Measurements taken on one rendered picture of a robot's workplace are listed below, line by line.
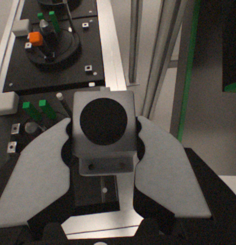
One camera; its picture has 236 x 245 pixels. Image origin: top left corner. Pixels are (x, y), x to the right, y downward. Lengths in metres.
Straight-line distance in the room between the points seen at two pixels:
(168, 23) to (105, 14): 0.44
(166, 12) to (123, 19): 0.58
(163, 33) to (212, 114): 0.14
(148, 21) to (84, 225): 0.69
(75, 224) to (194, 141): 0.23
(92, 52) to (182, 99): 0.31
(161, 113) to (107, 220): 0.30
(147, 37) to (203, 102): 0.46
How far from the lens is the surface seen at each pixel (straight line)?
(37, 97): 0.42
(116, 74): 0.42
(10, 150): 0.34
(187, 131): 0.27
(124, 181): 0.32
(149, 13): 0.80
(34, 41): 0.38
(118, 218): 0.32
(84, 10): 0.62
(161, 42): 0.21
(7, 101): 0.42
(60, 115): 0.35
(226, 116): 0.28
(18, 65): 0.51
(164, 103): 0.50
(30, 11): 0.68
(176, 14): 0.20
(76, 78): 0.42
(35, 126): 0.29
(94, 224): 0.32
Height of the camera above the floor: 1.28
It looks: 65 degrees down
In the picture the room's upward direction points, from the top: 5 degrees counter-clockwise
